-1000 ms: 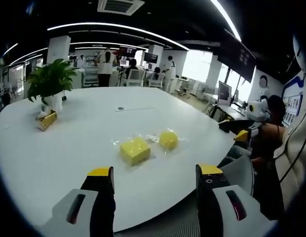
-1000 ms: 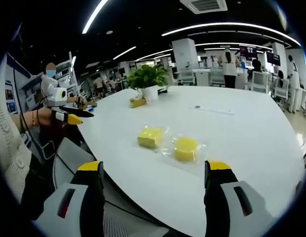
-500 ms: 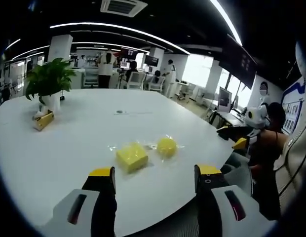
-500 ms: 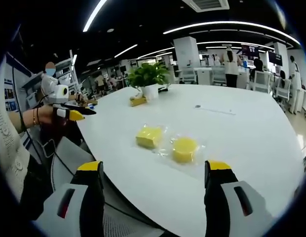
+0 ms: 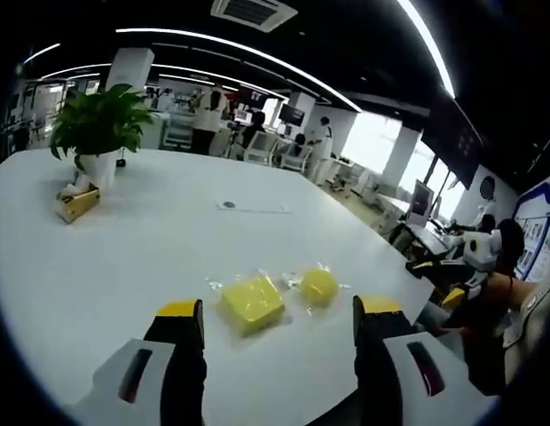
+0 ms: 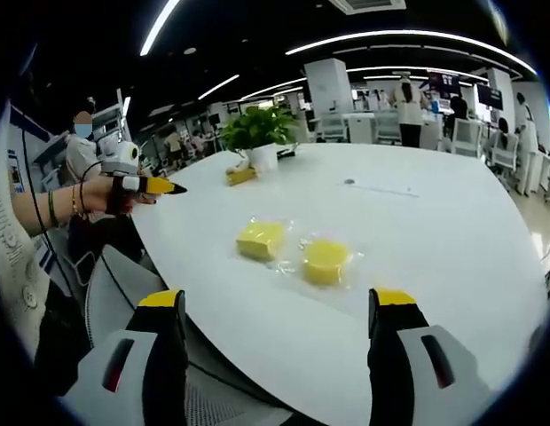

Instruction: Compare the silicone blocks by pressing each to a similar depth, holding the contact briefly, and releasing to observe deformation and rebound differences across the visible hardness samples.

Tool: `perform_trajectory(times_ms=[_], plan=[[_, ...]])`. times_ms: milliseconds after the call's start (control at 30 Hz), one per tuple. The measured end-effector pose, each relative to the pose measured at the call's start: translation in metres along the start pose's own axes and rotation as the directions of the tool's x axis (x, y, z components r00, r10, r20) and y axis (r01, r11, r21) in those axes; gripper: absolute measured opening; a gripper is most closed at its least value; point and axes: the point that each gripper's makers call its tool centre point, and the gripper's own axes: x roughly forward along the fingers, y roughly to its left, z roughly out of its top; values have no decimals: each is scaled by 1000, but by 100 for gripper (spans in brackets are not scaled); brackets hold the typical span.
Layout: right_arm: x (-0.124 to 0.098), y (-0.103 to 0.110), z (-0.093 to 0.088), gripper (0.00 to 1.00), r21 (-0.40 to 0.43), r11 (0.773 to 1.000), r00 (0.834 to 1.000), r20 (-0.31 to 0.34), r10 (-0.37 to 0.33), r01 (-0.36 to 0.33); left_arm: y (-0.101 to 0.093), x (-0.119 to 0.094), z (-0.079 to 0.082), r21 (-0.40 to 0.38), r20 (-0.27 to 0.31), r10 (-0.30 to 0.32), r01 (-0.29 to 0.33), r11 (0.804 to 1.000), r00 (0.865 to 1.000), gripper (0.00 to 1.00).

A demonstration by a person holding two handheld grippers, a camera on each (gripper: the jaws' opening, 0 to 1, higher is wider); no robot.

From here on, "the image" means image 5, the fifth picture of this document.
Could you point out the green potted plant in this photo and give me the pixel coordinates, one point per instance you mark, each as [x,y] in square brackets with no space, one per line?
[99,128]

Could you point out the small black object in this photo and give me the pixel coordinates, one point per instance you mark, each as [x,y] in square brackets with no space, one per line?
[121,163]

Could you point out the large dark wall screen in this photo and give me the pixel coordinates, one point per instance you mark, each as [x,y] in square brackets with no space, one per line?
[454,139]

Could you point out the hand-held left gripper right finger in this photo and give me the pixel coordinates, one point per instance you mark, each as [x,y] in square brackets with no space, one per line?
[403,368]

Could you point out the ceiling air vent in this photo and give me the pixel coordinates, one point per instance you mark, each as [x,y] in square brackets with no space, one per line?
[253,13]

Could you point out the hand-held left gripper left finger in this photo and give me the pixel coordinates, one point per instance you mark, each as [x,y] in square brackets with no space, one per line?
[144,381]

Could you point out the white-framed desk monitor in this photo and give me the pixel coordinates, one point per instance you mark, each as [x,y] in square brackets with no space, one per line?
[422,202]

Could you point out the dark computer monitor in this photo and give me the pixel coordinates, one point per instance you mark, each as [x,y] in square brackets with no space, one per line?
[293,114]

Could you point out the square yellow silicone block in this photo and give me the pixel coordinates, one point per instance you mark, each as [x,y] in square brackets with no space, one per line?
[253,304]

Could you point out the round yellow silicone block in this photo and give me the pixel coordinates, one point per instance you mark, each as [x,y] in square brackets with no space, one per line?
[318,287]

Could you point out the blue and white wall board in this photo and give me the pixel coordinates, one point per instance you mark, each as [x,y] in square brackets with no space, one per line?
[539,231]

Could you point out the white office chair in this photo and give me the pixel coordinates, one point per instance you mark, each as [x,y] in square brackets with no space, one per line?
[261,146]
[298,160]

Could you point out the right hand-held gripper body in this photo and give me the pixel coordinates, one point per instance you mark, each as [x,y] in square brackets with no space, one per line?
[479,250]

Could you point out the yellow tissue box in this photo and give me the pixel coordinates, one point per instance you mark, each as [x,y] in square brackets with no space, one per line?
[77,204]

